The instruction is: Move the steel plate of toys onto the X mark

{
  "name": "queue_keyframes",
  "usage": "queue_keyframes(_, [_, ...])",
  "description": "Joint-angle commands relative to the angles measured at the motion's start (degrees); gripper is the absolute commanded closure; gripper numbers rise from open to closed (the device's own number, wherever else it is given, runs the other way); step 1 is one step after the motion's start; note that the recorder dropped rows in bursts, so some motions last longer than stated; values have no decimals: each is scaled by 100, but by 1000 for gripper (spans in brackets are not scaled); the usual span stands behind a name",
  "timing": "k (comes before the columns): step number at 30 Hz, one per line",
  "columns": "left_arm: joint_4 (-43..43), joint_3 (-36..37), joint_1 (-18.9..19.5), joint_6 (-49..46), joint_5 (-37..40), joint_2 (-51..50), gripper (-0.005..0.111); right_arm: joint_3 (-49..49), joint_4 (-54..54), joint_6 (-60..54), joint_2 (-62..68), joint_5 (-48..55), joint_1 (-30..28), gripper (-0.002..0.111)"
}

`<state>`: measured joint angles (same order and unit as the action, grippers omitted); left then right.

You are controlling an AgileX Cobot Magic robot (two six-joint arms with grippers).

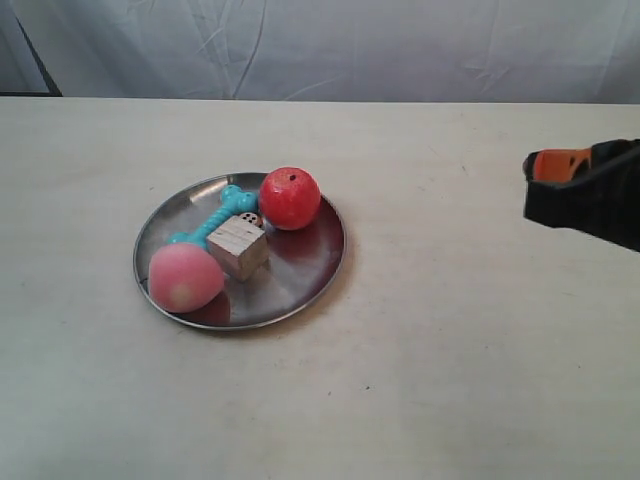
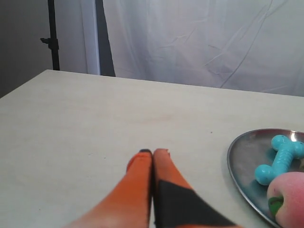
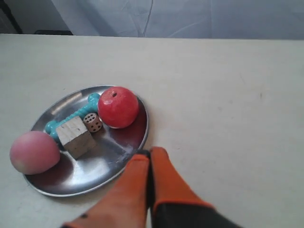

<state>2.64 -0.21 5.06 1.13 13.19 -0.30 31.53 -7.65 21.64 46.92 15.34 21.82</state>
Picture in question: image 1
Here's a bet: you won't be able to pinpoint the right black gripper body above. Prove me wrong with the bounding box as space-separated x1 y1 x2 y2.
523 139 639 251

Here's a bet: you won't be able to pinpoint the round stainless steel plate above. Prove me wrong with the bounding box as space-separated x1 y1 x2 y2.
133 172 347 331

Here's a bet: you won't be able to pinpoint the white backdrop curtain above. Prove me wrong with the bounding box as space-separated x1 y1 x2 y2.
1 1 639 104

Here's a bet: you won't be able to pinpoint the red toy apple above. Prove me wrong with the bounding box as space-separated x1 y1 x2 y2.
258 167 321 231

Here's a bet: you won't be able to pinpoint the small white dice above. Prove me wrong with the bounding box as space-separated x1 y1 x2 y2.
238 212 264 230

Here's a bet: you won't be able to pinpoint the teal toy bone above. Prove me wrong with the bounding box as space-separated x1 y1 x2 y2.
168 184 259 250

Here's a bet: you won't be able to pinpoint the grey wooden cube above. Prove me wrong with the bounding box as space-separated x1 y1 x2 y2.
207 215 269 282

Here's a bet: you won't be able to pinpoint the pink toy peach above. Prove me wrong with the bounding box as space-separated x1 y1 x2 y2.
148 243 225 313

